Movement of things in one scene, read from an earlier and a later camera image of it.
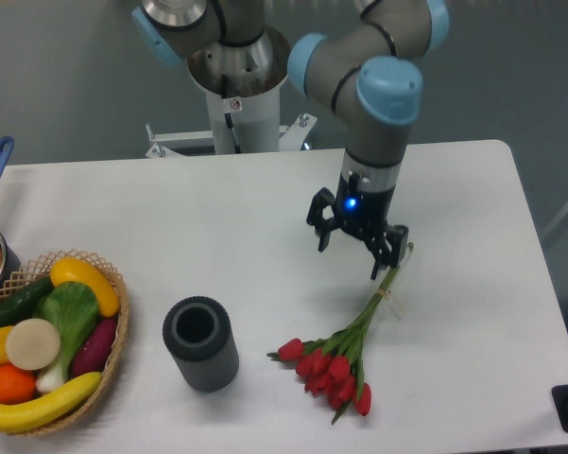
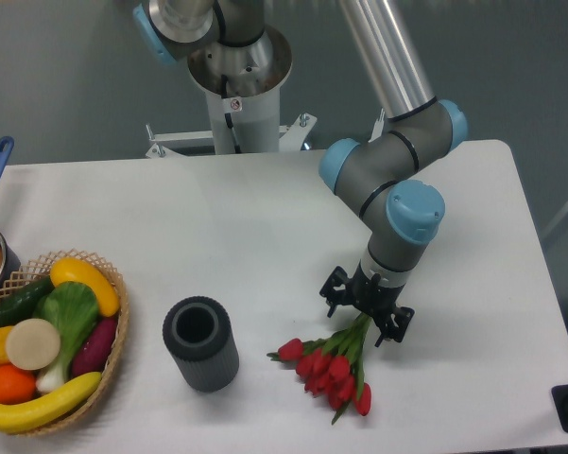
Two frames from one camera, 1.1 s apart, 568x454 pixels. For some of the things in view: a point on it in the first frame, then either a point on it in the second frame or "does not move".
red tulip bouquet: [332, 367] does not move
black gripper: [360, 213] → [369, 294]
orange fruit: [8, 385] does not move
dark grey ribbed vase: [198, 333] does not move
